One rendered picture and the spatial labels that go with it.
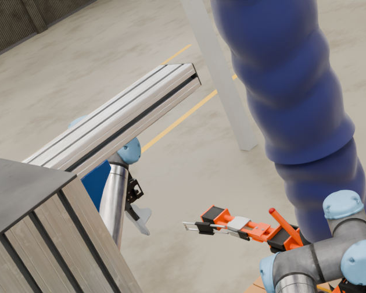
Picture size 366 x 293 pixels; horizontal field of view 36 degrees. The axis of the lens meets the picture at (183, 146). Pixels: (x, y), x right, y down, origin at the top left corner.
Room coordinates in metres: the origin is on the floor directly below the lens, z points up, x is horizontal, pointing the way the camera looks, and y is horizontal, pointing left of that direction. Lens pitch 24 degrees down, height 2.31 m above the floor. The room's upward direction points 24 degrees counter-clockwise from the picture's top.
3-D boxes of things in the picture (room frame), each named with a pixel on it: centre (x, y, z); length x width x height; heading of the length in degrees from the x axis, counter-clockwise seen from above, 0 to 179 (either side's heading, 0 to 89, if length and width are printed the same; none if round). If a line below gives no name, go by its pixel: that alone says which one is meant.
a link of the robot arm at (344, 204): (0.93, -0.24, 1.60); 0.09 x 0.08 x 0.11; 167
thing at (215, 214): (1.83, 0.00, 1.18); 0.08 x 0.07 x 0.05; 31
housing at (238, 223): (1.71, -0.07, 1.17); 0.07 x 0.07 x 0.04; 31
